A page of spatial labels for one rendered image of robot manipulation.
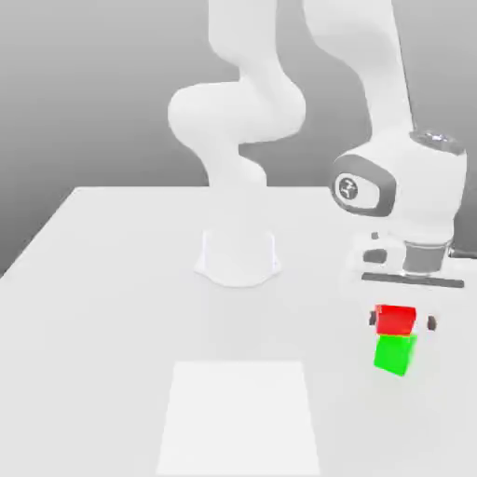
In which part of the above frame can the small green cube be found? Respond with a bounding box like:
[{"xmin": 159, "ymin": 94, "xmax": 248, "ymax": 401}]
[{"xmin": 373, "ymin": 334, "xmax": 418, "ymax": 378}]

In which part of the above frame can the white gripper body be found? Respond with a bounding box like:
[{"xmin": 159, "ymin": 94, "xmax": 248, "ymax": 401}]
[{"xmin": 358, "ymin": 270, "xmax": 467, "ymax": 302}]

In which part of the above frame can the small red cube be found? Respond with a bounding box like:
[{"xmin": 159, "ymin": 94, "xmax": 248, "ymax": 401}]
[{"xmin": 374, "ymin": 304, "xmax": 417, "ymax": 336}]

